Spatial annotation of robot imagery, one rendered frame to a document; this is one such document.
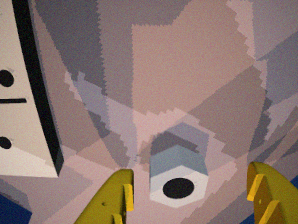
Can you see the blue bin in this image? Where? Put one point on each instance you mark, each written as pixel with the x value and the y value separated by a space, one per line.
pixel 250 219

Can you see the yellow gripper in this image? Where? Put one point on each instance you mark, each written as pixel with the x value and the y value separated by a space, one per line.
pixel 275 198

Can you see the grey hex nut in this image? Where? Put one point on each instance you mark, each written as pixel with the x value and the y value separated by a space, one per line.
pixel 178 176

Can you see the white domino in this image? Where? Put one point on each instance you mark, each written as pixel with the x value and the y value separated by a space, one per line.
pixel 29 144

